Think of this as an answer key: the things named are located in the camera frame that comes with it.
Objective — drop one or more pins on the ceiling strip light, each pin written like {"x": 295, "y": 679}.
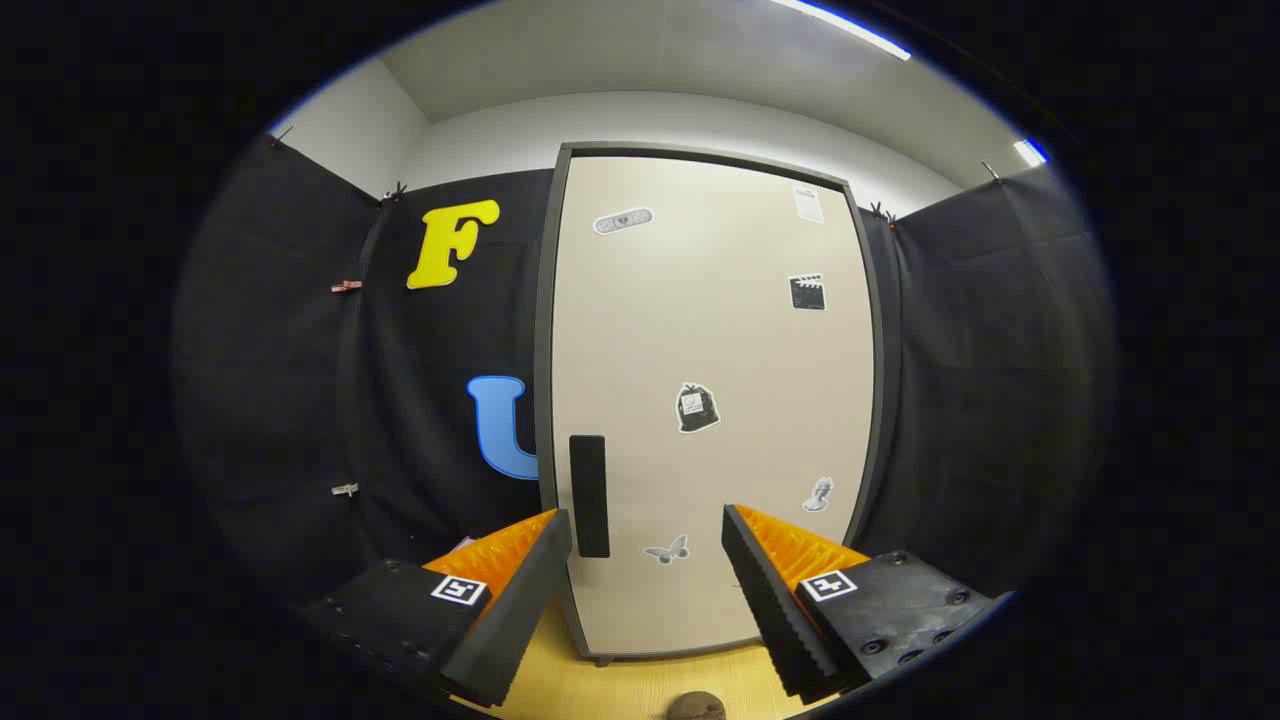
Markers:
{"x": 845, "y": 28}

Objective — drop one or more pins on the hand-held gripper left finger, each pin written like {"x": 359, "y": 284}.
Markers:
{"x": 520, "y": 610}

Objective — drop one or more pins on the grey shoe cabinet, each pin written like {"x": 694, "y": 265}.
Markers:
{"x": 545, "y": 400}

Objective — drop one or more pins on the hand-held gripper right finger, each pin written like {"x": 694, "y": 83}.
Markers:
{"x": 775, "y": 610}

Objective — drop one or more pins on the black backdrop cloth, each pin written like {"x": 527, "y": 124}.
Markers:
{"x": 1000, "y": 350}

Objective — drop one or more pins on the small ceiling light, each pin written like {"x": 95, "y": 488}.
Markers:
{"x": 1030, "y": 151}

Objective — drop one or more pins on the beige shoe cabinet door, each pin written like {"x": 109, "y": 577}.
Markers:
{"x": 700, "y": 330}

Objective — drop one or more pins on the brown fuzzy shoe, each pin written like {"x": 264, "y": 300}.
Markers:
{"x": 697, "y": 706}

